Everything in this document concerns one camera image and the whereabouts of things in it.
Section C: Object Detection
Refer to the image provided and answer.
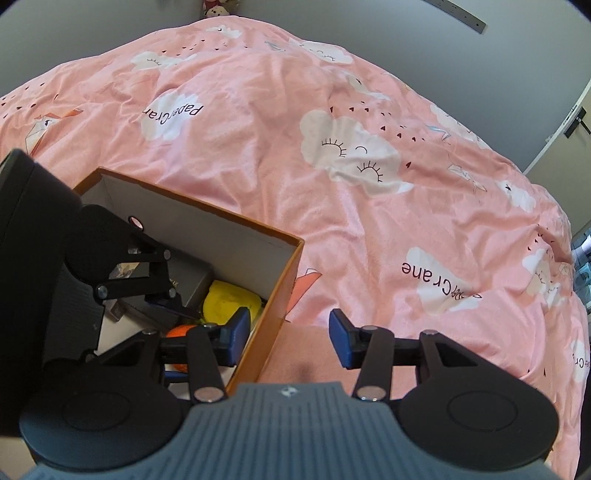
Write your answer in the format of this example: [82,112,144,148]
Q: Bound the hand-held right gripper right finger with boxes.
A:
[329,309,483,402]

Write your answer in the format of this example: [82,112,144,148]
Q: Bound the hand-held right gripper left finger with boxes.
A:
[95,307,252,403]

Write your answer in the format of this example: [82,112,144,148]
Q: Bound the orange crochet ball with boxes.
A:
[166,324,199,372]

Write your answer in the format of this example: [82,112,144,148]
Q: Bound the pink cloud print blanket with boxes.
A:
[0,16,591,416]

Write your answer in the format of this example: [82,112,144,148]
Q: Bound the black box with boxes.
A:
[139,251,215,324]

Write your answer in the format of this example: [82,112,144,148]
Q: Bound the yellow toy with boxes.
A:
[203,279,264,333]

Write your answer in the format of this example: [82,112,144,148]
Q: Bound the white door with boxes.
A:
[522,80,591,176]

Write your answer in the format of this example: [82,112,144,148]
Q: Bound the black door handle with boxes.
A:
[564,108,586,138]

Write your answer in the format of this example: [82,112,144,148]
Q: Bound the orange cardboard box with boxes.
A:
[74,167,305,393]

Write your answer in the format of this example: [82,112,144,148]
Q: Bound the grey perforated strip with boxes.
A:
[418,0,488,35]

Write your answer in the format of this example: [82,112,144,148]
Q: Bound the hanging column of plush toys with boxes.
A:
[201,0,241,19]

